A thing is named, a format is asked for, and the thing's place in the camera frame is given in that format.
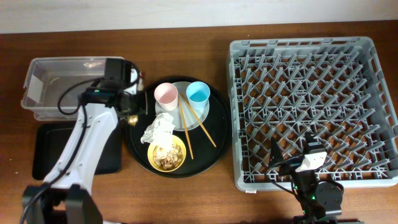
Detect clear plastic bin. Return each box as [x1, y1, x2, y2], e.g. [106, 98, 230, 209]
[21, 56, 108, 121]

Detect grey dishwasher rack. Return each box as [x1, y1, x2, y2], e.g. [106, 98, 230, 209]
[226, 37, 397, 192]

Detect food scraps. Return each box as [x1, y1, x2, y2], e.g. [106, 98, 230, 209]
[153, 144, 183, 170]

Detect blue plastic cup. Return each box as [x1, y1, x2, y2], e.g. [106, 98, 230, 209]
[185, 82, 210, 110]

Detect black rectangular tray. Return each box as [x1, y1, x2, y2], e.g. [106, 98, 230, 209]
[32, 121, 122, 180]

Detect grey round plate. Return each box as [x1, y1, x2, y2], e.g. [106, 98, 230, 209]
[155, 82, 210, 131]

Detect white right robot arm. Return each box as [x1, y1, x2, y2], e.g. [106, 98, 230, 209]
[269, 133, 344, 223]

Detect pink plastic cup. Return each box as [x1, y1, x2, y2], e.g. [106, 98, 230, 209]
[154, 83, 178, 111]

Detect gold foil wrapper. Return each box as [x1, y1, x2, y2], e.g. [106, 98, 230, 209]
[127, 114, 139, 126]

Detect round black tray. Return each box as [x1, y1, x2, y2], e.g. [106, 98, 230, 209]
[124, 77, 231, 179]

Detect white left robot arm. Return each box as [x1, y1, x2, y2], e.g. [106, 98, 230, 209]
[20, 58, 147, 223]

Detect yellow bowl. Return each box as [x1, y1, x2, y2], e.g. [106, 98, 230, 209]
[147, 136, 187, 172]

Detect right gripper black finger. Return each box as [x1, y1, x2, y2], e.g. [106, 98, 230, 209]
[269, 137, 284, 167]
[303, 133, 317, 152]

